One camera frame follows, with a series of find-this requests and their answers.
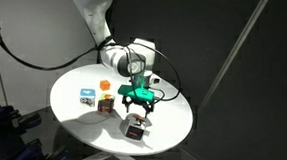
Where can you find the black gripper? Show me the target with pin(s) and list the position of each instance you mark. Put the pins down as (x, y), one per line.
(137, 102)

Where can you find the blue spring clamp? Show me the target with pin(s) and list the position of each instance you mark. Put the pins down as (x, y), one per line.
(29, 151)
(11, 118)

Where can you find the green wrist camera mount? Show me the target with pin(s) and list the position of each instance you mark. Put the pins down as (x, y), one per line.
(136, 91)

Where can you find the small orange cube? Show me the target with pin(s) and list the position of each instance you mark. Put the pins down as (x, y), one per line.
(105, 85)

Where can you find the blue soft number cube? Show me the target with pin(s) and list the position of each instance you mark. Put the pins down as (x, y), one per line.
(87, 96)

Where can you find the white table base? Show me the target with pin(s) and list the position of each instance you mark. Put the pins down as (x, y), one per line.
(88, 158)

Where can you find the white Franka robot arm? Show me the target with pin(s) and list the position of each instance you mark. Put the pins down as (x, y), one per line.
(97, 10)

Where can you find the grey diagonal metal strip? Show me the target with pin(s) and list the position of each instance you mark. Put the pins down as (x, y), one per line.
(233, 52)

